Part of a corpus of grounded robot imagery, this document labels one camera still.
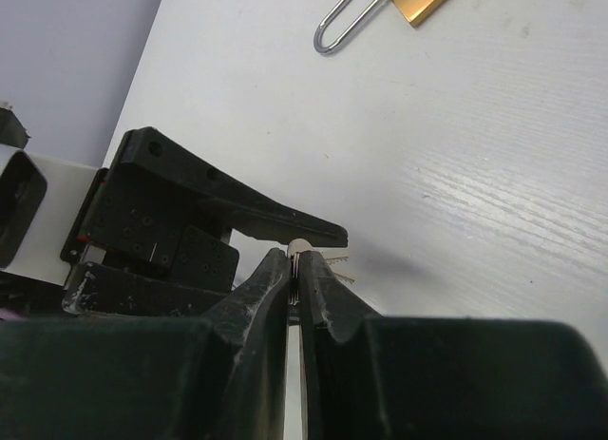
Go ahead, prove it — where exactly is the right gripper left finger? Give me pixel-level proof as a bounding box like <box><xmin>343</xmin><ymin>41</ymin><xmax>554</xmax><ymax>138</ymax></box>
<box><xmin>1</xmin><ymin>249</ymin><xmax>291</xmax><ymax>439</ymax></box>

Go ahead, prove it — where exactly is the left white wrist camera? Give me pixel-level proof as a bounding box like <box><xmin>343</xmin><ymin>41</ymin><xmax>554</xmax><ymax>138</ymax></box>
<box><xmin>0</xmin><ymin>106</ymin><xmax>104</xmax><ymax>287</ymax></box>

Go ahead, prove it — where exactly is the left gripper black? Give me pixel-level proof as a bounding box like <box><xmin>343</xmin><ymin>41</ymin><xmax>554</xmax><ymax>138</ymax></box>
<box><xmin>60</xmin><ymin>126</ymin><xmax>349</xmax><ymax>316</ymax></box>

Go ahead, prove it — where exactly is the lower brass padlock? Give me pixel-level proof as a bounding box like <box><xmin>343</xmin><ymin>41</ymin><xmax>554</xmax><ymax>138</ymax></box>
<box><xmin>313</xmin><ymin>0</ymin><xmax>461</xmax><ymax>57</ymax></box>

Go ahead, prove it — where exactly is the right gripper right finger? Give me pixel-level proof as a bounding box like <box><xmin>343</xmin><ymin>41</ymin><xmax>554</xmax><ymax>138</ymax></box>
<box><xmin>299</xmin><ymin>265</ymin><xmax>607</xmax><ymax>439</ymax></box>

